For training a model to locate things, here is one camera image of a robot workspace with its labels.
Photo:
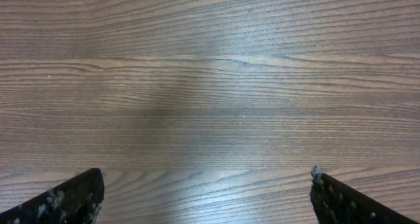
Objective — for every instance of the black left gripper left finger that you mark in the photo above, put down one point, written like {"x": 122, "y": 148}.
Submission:
{"x": 75, "y": 201}

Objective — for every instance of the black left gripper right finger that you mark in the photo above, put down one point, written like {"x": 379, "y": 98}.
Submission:
{"x": 337, "y": 203}

